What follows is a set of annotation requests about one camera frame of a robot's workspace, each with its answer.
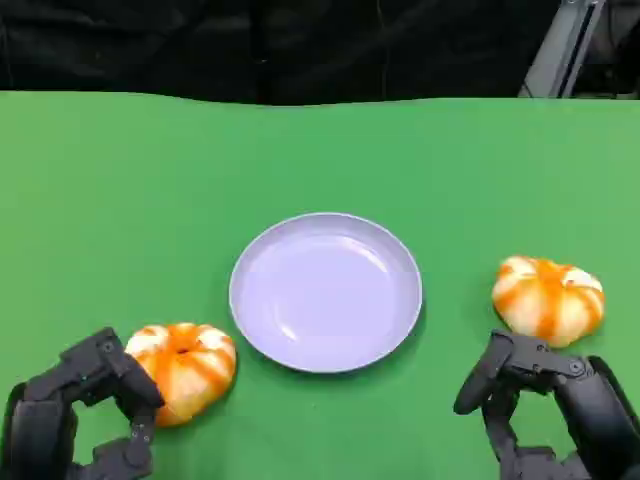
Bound orange and white bread roll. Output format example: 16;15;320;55
491;255;607;350
123;322;238;428

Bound black backdrop curtain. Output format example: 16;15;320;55
0;0;640;107

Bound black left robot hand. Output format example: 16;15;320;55
0;326;166;480

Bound lilac plate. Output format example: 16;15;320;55
228;211;424;375

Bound grey metal frame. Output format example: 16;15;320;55
517;0;608;99

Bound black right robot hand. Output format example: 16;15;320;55
452;328;640;480

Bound green table cloth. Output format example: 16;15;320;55
0;90;640;480

